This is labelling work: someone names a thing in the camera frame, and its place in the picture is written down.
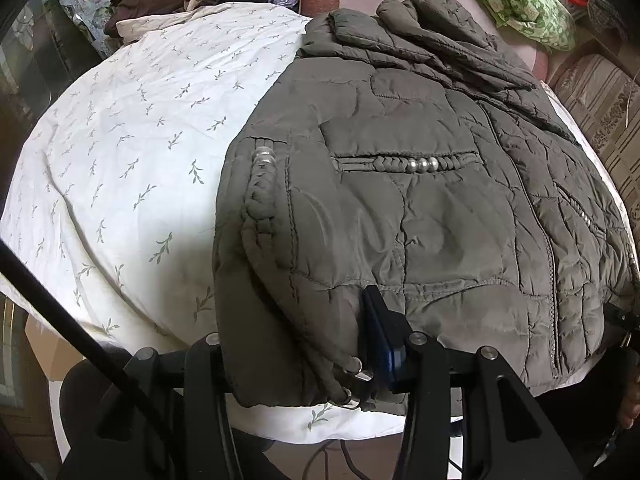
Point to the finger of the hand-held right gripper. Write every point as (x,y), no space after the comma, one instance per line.
(625,325)

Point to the green and white plastic bag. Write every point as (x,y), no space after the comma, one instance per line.
(90,15)

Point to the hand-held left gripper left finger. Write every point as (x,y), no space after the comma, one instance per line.
(200,360)

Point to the white leaf-print bedsheet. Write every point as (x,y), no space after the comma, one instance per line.
(130,160)

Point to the grey knit hat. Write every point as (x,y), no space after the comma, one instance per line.
(607,17)

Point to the person's right hand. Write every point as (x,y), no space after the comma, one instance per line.
(631,405)

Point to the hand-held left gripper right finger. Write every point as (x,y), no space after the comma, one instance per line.
(381,335)

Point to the wooden door with glass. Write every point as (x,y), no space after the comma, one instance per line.
(35,50)

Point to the olive quilted hooded jacket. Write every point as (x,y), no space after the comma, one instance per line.
(400,210)

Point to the brown garment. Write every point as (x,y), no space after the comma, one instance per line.
(145,2)

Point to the green patterned blanket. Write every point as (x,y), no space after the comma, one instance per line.
(520,0)

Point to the striped beige sofa cushion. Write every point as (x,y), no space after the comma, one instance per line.
(600,105)

